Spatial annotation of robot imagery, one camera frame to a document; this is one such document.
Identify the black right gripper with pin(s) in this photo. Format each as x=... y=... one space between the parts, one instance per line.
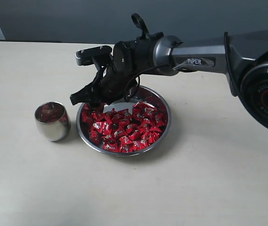
x=107 y=87

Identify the red candy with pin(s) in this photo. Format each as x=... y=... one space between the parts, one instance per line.
x=50 y=113
x=111 y=147
x=141 y=106
x=139 y=145

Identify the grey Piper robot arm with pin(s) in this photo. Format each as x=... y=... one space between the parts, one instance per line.
x=242 y=58

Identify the steel cup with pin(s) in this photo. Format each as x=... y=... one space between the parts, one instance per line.
x=54 y=131

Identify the round steel plate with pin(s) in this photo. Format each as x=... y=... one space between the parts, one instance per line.
x=116 y=123

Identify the red wrapped candy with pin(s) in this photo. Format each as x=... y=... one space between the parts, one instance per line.
x=141 y=106
x=139 y=145
x=111 y=147

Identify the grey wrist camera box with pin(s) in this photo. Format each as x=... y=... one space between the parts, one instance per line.
x=98 y=56

